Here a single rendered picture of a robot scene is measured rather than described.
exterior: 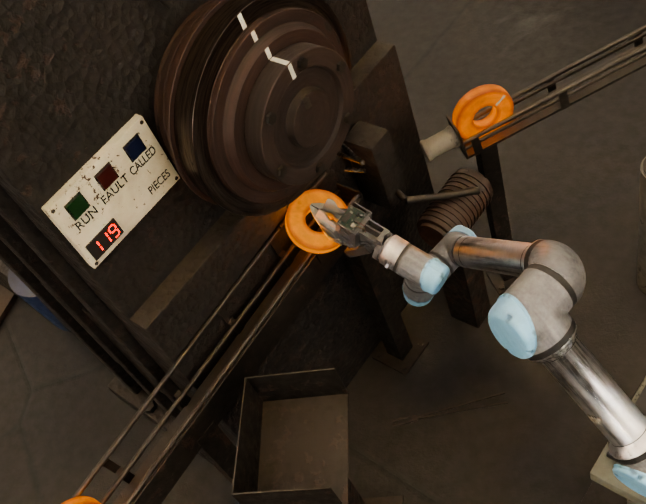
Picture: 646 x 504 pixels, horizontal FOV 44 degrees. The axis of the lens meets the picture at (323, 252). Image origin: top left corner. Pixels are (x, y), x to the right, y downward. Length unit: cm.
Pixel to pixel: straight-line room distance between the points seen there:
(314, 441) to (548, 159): 154
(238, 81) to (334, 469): 82
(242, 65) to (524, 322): 71
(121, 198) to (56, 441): 142
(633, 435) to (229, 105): 101
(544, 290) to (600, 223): 120
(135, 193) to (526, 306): 79
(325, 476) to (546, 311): 58
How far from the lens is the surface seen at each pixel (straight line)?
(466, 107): 206
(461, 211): 216
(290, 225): 190
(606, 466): 201
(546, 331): 157
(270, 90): 152
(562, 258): 162
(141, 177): 165
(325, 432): 179
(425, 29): 361
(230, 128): 154
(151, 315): 177
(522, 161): 295
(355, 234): 181
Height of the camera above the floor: 216
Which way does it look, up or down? 49 degrees down
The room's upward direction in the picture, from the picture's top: 25 degrees counter-clockwise
